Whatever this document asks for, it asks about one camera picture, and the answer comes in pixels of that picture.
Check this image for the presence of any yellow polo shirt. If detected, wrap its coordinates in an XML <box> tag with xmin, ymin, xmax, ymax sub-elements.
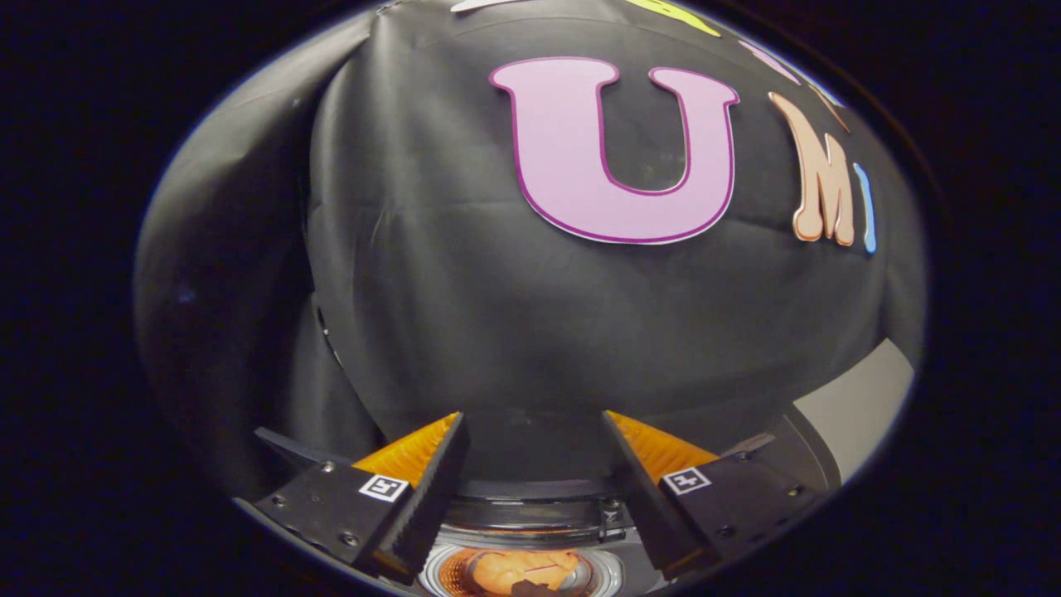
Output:
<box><xmin>464</xmin><ymin>549</ymin><xmax>581</xmax><ymax>596</ymax></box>

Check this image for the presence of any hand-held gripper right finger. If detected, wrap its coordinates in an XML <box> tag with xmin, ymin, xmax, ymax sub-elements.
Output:
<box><xmin>600</xmin><ymin>410</ymin><xmax>823</xmax><ymax>581</ymax></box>

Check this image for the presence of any black backdrop cloth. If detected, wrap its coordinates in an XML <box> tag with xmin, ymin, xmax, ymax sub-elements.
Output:
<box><xmin>133</xmin><ymin>0</ymin><xmax>928</xmax><ymax>498</ymax></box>

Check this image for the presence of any beige cabinet with grey frame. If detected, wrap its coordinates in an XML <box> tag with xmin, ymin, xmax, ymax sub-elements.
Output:
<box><xmin>771</xmin><ymin>338</ymin><xmax>917</xmax><ymax>498</ymax></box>

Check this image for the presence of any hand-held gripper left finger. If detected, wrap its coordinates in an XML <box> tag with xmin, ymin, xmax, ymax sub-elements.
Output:
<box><xmin>235</xmin><ymin>411</ymin><xmax>471</xmax><ymax>585</ymax></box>

